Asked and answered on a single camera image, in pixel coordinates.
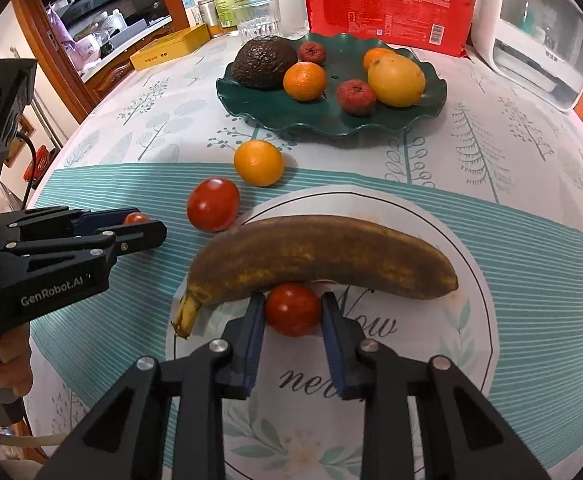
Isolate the dark green scalloped plate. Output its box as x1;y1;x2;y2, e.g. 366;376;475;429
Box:
216;32;448;137

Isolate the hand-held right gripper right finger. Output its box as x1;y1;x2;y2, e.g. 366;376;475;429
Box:
320;291;552;480

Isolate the person's left hand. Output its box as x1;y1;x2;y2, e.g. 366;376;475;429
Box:
0;332;35;391

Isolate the white countertop appliance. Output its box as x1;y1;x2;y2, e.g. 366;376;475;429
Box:
466;0;583;112

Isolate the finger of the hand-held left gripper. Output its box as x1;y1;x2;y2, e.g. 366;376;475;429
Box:
0;219;167;273
0;206;145;242

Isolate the yellow mango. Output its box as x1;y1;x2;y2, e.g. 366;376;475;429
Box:
367;55;426;108

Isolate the clear drinking glass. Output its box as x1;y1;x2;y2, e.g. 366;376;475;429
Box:
232;0;283;45

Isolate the small metal can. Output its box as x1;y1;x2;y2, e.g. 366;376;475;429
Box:
198;0;225;38

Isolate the dark brown avocado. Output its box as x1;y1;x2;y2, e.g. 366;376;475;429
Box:
232;36;299;92

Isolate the orange tangerine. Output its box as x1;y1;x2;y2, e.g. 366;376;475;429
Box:
362;47;397;71
283;61;327;102

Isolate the white plate with lettering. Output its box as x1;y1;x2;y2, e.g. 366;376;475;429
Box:
164;185;502;480

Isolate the red lidded container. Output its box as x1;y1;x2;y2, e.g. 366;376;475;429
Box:
24;145;55;183

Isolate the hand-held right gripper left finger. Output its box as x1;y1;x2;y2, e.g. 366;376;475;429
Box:
36;291;267;480

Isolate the red paper cup package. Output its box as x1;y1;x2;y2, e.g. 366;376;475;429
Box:
300;0;477;58

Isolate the wooden kitchen cabinet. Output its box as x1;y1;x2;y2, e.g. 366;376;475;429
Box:
12;0;195;126

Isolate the small yellow-orange citrus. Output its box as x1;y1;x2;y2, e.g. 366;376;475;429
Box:
234;140;285;188

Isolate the black cable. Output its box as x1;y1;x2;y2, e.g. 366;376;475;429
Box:
16;130;40;208

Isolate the white blue carton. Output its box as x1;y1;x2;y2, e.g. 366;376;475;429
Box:
182;0;211;28

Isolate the brown overripe banana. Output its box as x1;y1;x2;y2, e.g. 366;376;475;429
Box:
172;216;459;339

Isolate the yellow flat box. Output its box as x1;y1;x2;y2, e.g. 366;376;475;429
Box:
130;24;211;72

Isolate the red lychee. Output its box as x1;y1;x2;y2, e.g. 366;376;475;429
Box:
298;42;326;65
336;80;377;117

